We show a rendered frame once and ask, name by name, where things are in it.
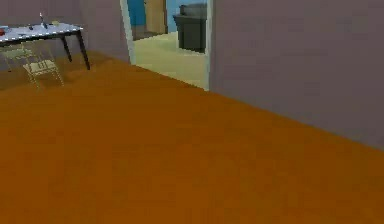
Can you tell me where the grey box on cabinet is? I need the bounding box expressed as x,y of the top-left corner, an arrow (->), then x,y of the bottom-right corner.
179,3 -> 208,17

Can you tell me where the brown wooden door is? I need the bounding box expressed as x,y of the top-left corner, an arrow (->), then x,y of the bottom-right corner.
143,0 -> 169,36

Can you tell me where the dark grey cabinet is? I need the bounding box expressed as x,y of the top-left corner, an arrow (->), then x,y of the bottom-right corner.
172,13 -> 207,54

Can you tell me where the grey table with black legs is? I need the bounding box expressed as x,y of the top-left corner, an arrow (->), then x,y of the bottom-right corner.
0,22 -> 92,71

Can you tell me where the dark slim bottle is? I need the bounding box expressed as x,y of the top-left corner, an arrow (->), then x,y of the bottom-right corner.
39,12 -> 49,30

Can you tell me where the pale wooden chair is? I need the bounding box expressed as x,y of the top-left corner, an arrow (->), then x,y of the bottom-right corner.
22,43 -> 65,90
0,45 -> 34,73

